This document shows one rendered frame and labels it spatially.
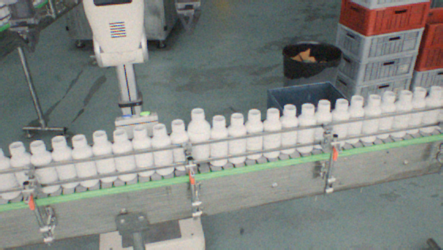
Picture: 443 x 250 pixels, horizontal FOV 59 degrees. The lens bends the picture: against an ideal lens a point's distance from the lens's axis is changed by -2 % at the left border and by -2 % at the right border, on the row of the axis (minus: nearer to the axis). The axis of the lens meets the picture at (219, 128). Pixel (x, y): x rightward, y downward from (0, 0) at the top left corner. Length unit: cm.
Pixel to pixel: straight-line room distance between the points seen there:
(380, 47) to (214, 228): 207
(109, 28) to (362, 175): 110
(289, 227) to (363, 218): 47
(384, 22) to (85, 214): 283
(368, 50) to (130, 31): 229
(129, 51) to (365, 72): 238
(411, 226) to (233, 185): 157
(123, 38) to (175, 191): 69
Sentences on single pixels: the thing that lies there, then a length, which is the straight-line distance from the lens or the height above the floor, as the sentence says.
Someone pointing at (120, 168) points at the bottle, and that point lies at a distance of 123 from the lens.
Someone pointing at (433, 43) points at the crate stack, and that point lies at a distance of 405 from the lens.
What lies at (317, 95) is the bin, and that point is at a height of 89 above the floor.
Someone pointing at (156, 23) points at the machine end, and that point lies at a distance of 487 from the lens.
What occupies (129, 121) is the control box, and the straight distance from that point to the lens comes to 133.
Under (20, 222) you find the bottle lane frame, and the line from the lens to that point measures 136.
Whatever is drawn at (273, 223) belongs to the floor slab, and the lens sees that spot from 249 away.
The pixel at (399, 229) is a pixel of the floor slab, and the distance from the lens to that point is 263.
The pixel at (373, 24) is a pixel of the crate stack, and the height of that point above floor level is 76.
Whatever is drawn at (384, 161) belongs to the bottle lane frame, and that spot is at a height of 92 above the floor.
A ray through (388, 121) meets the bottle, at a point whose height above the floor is 108.
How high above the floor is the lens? 179
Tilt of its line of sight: 33 degrees down
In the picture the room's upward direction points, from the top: 2 degrees counter-clockwise
